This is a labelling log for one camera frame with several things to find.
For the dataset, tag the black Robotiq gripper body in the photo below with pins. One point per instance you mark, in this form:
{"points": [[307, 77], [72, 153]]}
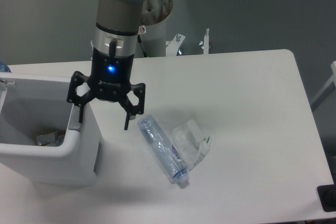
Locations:
{"points": [[110, 76]]}

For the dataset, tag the white push-button trash can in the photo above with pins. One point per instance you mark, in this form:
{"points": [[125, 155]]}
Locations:
{"points": [[33, 105]]}

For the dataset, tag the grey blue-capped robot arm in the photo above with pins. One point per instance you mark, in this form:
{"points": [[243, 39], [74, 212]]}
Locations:
{"points": [[114, 44]]}

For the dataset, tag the trash inside can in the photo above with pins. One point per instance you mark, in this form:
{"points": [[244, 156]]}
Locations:
{"points": [[53, 139]]}

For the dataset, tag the crumpled clear plastic wrapper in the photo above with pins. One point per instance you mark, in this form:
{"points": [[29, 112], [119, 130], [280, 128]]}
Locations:
{"points": [[191, 143]]}

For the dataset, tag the crushed clear plastic bottle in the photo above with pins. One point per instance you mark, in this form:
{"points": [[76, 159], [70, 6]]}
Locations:
{"points": [[164, 151]]}

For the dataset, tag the blue object at left edge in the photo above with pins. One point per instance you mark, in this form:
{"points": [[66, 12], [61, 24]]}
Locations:
{"points": [[4, 67]]}

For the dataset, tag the black clamp at table edge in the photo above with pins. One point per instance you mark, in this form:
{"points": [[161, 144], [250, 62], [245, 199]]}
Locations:
{"points": [[327, 197]]}

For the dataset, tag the white pedestal base frame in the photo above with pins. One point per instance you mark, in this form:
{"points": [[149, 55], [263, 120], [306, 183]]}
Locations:
{"points": [[181, 44]]}

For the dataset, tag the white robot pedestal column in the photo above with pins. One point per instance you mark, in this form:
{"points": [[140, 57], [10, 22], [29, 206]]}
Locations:
{"points": [[155, 14]]}

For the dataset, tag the white frame at right edge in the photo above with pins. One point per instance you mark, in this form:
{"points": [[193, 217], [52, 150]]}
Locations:
{"points": [[324, 91]]}

